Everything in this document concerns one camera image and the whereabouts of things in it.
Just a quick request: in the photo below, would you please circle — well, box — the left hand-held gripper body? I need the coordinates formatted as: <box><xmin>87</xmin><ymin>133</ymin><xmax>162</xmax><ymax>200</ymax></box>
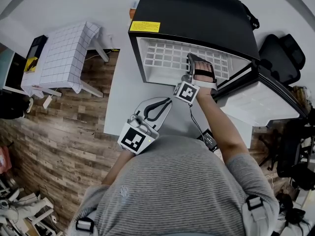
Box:
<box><xmin>117</xmin><ymin>114</ymin><xmax>159</xmax><ymax>156</ymax></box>

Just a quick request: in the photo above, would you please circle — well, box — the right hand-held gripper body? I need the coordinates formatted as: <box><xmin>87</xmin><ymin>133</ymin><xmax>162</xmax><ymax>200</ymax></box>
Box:
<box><xmin>173</xmin><ymin>74</ymin><xmax>219</xmax><ymax>106</ymax></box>

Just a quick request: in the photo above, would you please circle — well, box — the white wire fridge shelf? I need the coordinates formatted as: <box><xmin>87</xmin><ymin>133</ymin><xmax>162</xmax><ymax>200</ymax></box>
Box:
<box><xmin>144</xmin><ymin>40</ymin><xmax>231</xmax><ymax>80</ymax></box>

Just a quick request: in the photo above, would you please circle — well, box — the person's left forearm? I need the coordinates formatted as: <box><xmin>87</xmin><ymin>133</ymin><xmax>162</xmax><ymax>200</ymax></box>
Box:
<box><xmin>101</xmin><ymin>151</ymin><xmax>136</xmax><ymax>185</ymax></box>

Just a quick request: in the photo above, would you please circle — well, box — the person's right forearm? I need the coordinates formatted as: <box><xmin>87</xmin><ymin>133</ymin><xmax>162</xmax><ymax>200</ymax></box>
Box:
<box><xmin>195</xmin><ymin>87</ymin><xmax>250</xmax><ymax>163</ymax></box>

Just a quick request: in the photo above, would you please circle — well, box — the black mini fridge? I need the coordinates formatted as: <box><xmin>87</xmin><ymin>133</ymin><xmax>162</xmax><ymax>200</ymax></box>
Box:
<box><xmin>127</xmin><ymin>0</ymin><xmax>261</xmax><ymax>88</ymax></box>

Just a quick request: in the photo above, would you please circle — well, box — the person's right hand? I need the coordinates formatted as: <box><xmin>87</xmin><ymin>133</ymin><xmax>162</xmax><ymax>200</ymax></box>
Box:
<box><xmin>193</xmin><ymin>60</ymin><xmax>218</xmax><ymax>82</ymax></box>

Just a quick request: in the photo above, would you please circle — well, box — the black battery box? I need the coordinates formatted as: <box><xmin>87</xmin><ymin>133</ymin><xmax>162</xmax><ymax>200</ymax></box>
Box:
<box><xmin>196</xmin><ymin>128</ymin><xmax>219</xmax><ymax>153</ymax></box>

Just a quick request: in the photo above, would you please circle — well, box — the white side table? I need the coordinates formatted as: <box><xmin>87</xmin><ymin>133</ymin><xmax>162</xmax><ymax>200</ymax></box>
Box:
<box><xmin>31</xmin><ymin>39</ymin><xmax>110</xmax><ymax>98</ymax></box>

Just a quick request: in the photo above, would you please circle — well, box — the grey striped shirt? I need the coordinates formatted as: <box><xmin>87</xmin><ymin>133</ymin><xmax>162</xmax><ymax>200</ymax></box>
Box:
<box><xmin>67</xmin><ymin>134</ymin><xmax>280</xmax><ymax>236</ymax></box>

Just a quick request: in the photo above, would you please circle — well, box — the black bag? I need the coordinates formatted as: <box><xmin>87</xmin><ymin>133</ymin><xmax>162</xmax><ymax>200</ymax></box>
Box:
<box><xmin>242</xmin><ymin>3</ymin><xmax>260</xmax><ymax>30</ymax></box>

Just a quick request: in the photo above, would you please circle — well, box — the orange box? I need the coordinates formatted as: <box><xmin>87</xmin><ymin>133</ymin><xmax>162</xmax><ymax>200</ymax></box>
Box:
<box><xmin>129</xmin><ymin>1</ymin><xmax>139</xmax><ymax>19</ymax></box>

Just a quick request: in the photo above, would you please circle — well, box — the black mesh office chair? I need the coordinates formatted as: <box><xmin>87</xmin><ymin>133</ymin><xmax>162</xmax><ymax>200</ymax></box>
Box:
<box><xmin>258</xmin><ymin>33</ymin><xmax>307</xmax><ymax>86</ymax></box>

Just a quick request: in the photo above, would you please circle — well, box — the white checked tablecloth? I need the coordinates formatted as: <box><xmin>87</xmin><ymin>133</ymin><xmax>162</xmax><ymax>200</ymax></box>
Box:
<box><xmin>21</xmin><ymin>21</ymin><xmax>101</xmax><ymax>99</ymax></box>

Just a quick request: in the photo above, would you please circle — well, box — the white power strip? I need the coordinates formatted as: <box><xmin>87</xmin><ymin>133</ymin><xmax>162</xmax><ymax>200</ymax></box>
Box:
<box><xmin>42</xmin><ymin>94</ymin><xmax>53</xmax><ymax>109</ymax></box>

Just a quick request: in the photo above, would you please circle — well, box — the yellow box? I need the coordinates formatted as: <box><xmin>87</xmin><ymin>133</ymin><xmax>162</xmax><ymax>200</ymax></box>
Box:
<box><xmin>24</xmin><ymin>57</ymin><xmax>39</xmax><ymax>73</ymax></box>

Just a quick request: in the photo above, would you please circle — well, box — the black wheeled chair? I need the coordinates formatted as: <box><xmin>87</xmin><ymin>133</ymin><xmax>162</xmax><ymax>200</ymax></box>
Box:
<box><xmin>260</xmin><ymin>121</ymin><xmax>315</xmax><ymax>191</ymax></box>

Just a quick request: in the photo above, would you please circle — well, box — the white floor machine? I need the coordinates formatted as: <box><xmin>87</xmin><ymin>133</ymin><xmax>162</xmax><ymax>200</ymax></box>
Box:
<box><xmin>0</xmin><ymin>180</ymin><xmax>55</xmax><ymax>236</ymax></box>

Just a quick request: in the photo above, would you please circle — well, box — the black cable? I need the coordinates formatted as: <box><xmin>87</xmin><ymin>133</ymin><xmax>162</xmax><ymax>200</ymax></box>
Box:
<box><xmin>189</xmin><ymin>104</ymin><xmax>206</xmax><ymax>139</ymax></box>

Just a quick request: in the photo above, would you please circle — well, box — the black strap buckle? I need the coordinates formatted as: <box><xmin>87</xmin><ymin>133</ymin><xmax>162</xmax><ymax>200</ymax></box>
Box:
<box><xmin>245</xmin><ymin>195</ymin><xmax>264</xmax><ymax>211</ymax></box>
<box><xmin>75</xmin><ymin>216</ymin><xmax>95</xmax><ymax>234</ymax></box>

